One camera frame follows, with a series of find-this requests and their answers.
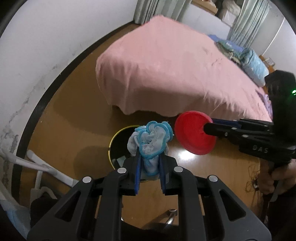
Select light blue pillow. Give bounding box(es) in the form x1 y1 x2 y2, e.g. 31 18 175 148
240 48 270 87

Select black bin with gold rim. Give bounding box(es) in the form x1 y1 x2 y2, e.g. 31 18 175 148
108 125 163 184

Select pale green curtain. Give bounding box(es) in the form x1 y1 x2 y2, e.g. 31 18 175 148
134 0 193 26
228 0 271 49

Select blue and white cloth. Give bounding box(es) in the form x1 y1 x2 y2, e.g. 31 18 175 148
127 121 174 180

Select green crumpled clothes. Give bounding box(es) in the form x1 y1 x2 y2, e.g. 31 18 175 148
216 38 246 63

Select white desk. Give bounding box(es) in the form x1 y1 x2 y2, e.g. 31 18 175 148
0 148 79 202

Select bed with pink blanket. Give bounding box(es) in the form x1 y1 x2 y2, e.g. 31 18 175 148
95 15 274 123

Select dark cloth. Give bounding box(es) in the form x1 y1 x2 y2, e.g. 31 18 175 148
30 192 59 231

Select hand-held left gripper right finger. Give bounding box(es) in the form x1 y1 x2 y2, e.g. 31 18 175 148
159 153 271 241

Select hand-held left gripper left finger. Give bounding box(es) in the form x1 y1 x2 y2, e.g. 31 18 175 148
26 150 141 241

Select wooden nightstand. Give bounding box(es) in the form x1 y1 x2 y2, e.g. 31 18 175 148
259 54 276 70

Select person's right hand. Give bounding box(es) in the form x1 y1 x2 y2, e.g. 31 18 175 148
258 159 296 195

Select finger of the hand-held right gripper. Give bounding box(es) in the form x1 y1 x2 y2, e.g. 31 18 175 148
203 122 257 144
211 118 273 131

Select red round plastic lid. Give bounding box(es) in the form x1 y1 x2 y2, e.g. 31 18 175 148
174 111 218 155

